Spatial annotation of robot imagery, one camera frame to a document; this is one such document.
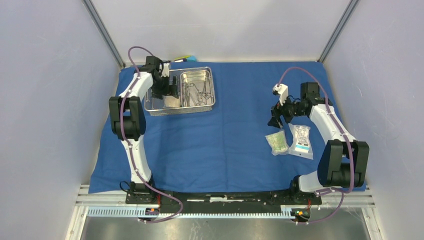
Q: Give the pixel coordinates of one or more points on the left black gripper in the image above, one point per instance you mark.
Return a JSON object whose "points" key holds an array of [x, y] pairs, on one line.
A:
{"points": [[159, 94]]}

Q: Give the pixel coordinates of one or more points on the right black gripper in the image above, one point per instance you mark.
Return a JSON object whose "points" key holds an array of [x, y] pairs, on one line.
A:
{"points": [[276, 112]]}

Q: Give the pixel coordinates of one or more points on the green printed packet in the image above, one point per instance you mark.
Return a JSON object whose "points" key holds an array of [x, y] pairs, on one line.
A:
{"points": [[278, 143]]}

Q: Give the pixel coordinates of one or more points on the wire mesh steel basket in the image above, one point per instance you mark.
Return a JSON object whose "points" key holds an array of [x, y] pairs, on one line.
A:
{"points": [[155, 106]]}

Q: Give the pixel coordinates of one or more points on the white blue box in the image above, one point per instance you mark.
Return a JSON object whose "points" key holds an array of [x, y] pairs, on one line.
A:
{"points": [[301, 145]]}

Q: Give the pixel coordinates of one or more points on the blue surgical drape cloth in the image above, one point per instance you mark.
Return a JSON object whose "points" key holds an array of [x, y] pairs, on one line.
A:
{"points": [[225, 149]]}

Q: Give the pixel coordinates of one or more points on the beige gauze packet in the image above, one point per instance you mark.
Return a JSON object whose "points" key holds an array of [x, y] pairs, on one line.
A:
{"points": [[171, 102]]}

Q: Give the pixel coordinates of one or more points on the steel surgical scissors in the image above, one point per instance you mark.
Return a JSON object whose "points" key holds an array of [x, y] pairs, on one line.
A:
{"points": [[188, 95]]}

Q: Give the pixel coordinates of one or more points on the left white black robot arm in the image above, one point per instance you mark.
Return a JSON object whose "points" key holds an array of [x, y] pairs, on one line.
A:
{"points": [[129, 124]]}

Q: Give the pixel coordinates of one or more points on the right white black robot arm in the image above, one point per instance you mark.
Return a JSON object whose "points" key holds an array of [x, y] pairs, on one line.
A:
{"points": [[343, 163]]}

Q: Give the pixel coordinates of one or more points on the stainless steel instrument tray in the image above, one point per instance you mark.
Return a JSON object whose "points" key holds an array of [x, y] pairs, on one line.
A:
{"points": [[195, 76]]}

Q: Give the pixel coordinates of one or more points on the yellow green block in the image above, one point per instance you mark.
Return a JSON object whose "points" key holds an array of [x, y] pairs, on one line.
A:
{"points": [[186, 58]]}

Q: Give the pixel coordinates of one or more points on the white blue wedge block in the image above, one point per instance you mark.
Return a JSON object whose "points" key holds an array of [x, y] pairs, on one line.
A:
{"points": [[191, 59]]}

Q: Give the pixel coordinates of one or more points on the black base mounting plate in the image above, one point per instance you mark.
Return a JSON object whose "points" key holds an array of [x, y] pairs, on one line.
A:
{"points": [[264, 202]]}

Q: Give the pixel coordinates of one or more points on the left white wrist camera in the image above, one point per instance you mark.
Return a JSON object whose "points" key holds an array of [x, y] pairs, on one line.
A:
{"points": [[165, 70]]}

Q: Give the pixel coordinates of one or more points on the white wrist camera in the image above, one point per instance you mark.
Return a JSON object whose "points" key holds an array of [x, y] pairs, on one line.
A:
{"points": [[282, 91], [165, 70]]}

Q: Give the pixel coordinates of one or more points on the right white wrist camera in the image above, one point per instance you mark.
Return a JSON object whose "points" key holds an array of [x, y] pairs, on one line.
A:
{"points": [[282, 91]]}

